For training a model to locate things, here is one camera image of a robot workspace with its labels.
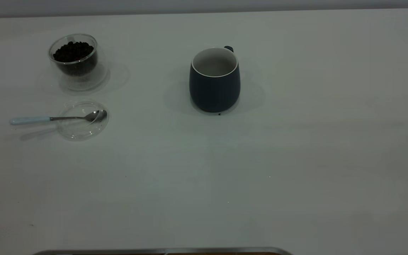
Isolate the dark blue ceramic mug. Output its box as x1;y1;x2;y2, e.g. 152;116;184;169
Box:
189;45;241;113

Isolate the metal spoon light blue handle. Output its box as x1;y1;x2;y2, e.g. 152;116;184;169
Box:
10;110;108;125

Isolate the double-walled clear glass cup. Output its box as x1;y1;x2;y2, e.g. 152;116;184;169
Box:
47;33;111;92

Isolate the dark coffee beans pile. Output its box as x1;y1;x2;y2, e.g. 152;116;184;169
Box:
52;41;98;75

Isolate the clear round glass saucer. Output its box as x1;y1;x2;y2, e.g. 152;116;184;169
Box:
57;101;109;141

